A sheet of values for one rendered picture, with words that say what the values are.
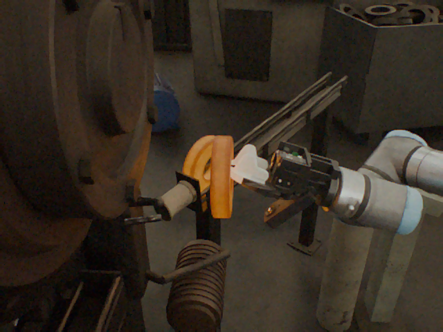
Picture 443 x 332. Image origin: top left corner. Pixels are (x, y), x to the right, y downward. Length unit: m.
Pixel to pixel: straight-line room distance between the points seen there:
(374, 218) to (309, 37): 2.36
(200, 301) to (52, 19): 0.75
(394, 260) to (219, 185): 0.87
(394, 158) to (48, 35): 0.78
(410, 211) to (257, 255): 1.08
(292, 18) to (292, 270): 1.85
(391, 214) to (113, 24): 0.59
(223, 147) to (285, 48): 2.41
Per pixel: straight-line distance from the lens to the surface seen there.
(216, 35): 3.17
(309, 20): 3.03
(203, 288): 0.96
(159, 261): 1.80
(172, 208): 0.93
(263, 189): 0.73
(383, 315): 1.64
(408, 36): 2.56
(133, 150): 0.47
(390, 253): 1.43
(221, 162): 0.70
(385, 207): 0.79
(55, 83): 0.28
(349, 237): 1.29
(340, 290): 1.44
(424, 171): 0.91
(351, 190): 0.76
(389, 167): 0.94
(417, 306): 1.78
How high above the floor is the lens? 1.24
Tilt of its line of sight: 31 degrees down
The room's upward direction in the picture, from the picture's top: straight up
